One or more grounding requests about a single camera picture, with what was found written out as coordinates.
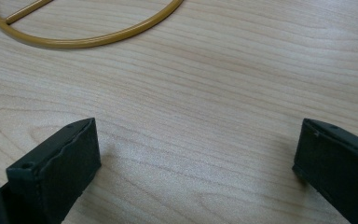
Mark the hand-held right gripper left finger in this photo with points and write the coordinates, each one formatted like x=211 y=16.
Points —
x=59 y=168

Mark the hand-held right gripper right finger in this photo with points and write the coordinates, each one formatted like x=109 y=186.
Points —
x=341 y=168

